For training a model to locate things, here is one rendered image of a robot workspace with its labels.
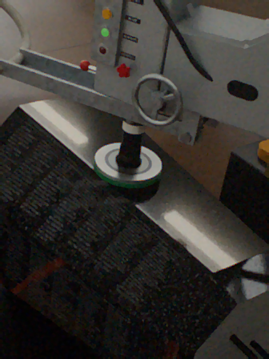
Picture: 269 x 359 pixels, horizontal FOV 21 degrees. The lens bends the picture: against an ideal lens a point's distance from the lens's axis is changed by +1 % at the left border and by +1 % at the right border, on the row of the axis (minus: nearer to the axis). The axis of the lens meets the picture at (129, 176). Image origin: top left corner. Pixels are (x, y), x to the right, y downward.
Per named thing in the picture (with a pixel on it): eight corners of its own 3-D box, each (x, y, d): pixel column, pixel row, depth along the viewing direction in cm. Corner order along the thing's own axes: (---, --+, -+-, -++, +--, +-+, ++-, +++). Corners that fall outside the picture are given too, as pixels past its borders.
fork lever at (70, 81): (221, 122, 217) (223, 107, 215) (194, 150, 203) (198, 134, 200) (27, 58, 241) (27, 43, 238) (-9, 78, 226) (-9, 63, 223)
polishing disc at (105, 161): (174, 176, 227) (174, 173, 226) (114, 189, 216) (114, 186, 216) (139, 141, 241) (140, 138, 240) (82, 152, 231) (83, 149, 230)
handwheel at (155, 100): (190, 121, 202) (200, 72, 194) (174, 136, 195) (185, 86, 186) (142, 103, 207) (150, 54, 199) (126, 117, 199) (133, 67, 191)
